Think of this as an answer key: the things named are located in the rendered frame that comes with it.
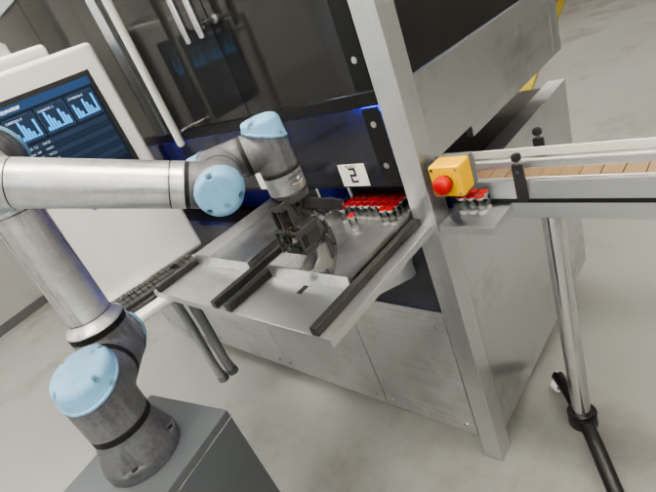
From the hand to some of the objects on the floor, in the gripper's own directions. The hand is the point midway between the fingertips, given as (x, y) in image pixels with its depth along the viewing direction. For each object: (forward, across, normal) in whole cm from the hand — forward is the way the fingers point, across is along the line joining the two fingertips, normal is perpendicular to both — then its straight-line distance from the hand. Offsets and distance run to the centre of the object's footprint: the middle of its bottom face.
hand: (330, 267), depth 100 cm
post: (+92, +10, +27) cm, 96 cm away
